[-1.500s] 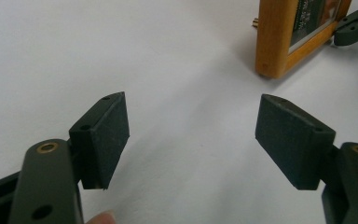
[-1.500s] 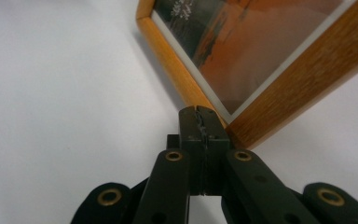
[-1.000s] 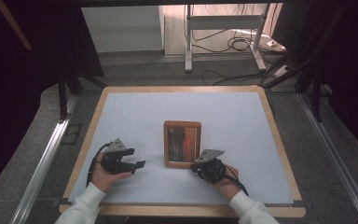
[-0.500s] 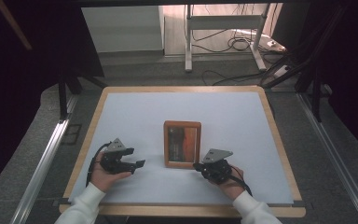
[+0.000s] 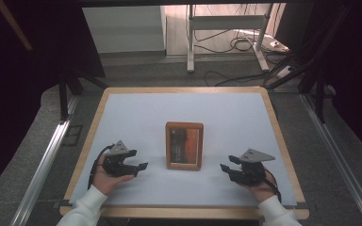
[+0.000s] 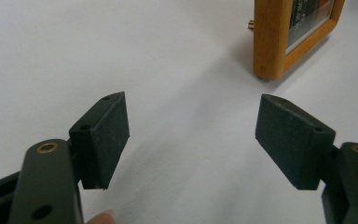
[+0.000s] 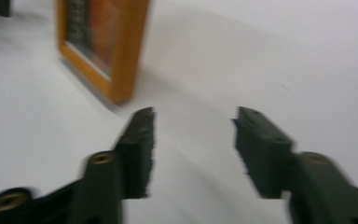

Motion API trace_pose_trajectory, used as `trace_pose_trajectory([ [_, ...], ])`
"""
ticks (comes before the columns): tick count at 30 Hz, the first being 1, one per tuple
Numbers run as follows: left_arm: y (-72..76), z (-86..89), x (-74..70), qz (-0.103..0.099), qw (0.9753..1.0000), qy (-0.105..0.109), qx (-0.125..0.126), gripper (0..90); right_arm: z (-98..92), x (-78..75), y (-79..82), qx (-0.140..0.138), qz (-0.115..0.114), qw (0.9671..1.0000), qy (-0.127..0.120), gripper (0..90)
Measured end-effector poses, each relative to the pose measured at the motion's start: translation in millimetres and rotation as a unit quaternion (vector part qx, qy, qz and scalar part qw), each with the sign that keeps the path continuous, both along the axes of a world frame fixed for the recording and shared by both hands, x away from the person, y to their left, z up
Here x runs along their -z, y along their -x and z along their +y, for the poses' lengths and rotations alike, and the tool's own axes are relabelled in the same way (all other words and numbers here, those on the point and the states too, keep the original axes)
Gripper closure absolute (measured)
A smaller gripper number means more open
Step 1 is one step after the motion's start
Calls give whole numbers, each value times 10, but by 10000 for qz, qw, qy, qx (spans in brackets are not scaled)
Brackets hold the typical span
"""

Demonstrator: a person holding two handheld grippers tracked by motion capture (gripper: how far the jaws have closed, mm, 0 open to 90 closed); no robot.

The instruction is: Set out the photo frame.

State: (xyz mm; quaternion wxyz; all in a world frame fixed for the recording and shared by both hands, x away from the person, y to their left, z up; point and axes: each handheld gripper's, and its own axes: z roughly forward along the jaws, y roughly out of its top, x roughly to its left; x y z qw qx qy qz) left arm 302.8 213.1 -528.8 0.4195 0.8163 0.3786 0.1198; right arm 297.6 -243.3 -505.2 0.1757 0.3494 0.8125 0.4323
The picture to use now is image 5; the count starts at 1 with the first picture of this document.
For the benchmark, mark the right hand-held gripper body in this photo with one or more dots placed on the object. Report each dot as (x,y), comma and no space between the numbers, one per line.
(251,171)

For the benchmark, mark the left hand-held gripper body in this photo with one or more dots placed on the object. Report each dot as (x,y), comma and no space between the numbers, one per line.
(116,163)

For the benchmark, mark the orange wooden tray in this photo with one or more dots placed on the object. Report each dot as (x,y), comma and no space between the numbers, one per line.
(184,146)

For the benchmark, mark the person's left hand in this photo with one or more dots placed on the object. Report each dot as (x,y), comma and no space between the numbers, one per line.
(108,182)

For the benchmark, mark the person's right hand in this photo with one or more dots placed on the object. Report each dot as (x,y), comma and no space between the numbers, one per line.
(262,190)

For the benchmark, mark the black table corner clip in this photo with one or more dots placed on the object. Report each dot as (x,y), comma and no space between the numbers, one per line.
(302,206)
(62,203)

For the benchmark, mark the black metal stand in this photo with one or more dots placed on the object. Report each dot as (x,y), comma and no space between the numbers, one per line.
(63,94)
(319,91)

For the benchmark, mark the white power strip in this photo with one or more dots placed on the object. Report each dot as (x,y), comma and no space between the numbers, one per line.
(285,71)
(278,44)

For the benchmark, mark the white panel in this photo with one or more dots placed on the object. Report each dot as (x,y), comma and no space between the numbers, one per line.
(122,28)

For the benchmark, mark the wooden stick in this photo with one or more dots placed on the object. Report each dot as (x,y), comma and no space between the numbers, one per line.
(12,23)

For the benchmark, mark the aluminium rail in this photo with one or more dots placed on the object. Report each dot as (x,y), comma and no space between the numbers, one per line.
(339,163)
(41,172)

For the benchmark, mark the white metal desk frame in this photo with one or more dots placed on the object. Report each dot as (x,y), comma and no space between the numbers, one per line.
(226,22)

